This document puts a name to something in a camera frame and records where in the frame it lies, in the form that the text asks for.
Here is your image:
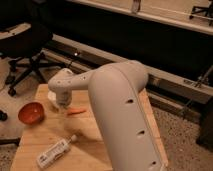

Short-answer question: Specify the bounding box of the black office chair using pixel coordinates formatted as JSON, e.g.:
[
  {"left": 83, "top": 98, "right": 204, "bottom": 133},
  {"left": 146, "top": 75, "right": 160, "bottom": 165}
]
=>
[
  {"left": 0, "top": 0, "right": 64, "bottom": 96},
  {"left": 189, "top": 0, "right": 213, "bottom": 25}
]

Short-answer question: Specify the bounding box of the black object at left edge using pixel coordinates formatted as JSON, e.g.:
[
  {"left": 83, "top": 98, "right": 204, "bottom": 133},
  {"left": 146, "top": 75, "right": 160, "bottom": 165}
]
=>
[{"left": 0, "top": 110, "right": 8, "bottom": 121}]

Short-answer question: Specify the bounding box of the red bowl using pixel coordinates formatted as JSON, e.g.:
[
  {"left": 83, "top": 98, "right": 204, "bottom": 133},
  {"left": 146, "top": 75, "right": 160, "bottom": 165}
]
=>
[{"left": 18, "top": 102, "right": 45, "bottom": 125}]

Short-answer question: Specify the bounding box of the white paper cup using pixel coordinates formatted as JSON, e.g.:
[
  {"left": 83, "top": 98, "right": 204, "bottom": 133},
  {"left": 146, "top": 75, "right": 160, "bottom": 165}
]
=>
[{"left": 47, "top": 91, "right": 57, "bottom": 106}]

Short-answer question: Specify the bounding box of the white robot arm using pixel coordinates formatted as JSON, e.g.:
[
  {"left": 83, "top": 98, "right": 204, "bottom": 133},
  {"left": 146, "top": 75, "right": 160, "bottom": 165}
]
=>
[{"left": 48, "top": 60, "right": 167, "bottom": 171}]

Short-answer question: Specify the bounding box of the black cable on floor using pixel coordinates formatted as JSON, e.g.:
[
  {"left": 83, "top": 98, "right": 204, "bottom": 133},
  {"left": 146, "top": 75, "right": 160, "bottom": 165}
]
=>
[{"left": 59, "top": 51, "right": 79, "bottom": 73}]

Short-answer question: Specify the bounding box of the orange pepper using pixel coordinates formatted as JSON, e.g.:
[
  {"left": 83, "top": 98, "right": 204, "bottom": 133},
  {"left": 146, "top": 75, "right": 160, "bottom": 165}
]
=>
[{"left": 67, "top": 108, "right": 86, "bottom": 116}]

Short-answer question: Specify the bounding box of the black office chair far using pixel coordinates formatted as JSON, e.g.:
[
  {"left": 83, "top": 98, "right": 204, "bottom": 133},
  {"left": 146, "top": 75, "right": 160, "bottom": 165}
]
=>
[{"left": 189, "top": 0, "right": 213, "bottom": 25}]

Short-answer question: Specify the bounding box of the white tube bottle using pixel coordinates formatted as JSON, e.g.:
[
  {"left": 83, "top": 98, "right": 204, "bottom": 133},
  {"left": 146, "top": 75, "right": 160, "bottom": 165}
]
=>
[{"left": 36, "top": 134, "right": 77, "bottom": 169}]

